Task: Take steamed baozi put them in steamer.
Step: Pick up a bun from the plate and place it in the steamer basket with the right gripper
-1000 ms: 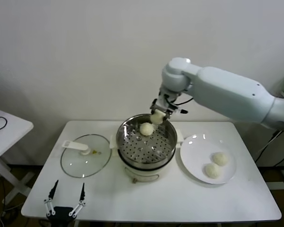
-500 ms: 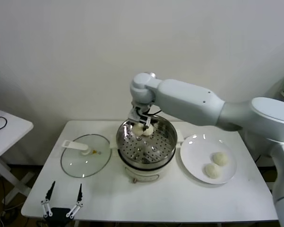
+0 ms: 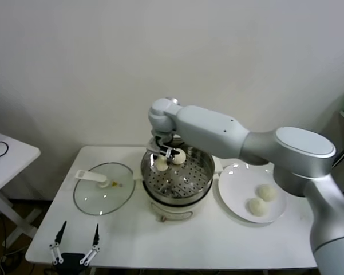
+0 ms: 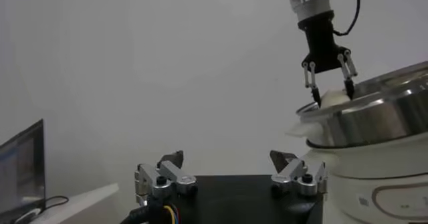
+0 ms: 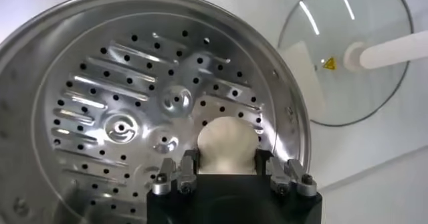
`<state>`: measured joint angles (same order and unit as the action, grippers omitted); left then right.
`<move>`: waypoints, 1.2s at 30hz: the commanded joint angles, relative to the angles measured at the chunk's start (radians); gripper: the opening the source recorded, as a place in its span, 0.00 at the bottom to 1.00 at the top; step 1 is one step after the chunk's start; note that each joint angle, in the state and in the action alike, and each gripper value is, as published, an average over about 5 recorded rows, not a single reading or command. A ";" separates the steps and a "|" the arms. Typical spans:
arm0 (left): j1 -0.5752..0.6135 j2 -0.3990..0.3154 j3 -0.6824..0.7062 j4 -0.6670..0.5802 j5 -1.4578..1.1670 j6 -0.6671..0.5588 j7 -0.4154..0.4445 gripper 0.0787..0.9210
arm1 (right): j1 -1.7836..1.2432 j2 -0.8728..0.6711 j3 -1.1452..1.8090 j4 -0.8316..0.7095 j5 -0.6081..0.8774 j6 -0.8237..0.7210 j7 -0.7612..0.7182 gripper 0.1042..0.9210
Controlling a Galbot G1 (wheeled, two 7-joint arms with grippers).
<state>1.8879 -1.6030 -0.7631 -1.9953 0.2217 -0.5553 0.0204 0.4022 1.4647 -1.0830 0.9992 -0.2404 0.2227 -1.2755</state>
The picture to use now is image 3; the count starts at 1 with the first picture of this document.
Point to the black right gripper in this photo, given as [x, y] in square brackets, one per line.
[164, 143]

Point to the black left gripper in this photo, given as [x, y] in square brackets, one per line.
[71, 259]

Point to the white steamed baozi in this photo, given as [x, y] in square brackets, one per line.
[161, 166]
[266, 192]
[257, 207]
[179, 159]

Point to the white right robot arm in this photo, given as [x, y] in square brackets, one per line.
[211, 129]

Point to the stainless steel steamer basket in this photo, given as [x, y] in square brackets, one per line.
[194, 163]

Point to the steel steamer pot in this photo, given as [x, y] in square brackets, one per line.
[174, 212]

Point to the white round plate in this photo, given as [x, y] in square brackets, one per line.
[231, 206]

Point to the white side table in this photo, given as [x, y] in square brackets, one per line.
[14, 160]

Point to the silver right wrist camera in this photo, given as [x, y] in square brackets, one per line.
[153, 146]

